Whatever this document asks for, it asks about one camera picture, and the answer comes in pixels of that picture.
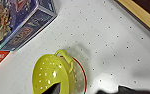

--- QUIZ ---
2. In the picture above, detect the white illuminated table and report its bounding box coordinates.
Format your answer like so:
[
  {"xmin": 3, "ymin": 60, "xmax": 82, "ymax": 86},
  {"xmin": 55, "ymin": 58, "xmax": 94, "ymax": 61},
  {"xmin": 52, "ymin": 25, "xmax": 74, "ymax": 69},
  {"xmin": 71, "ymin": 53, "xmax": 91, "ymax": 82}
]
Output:
[{"xmin": 0, "ymin": 0, "xmax": 150, "ymax": 94}]

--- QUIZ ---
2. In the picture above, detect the purple snack box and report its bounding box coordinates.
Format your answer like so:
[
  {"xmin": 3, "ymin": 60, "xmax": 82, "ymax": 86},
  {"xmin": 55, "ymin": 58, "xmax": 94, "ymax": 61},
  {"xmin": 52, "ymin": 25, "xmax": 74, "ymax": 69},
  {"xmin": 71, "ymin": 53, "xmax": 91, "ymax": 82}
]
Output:
[{"xmin": 0, "ymin": 0, "xmax": 58, "ymax": 52}]

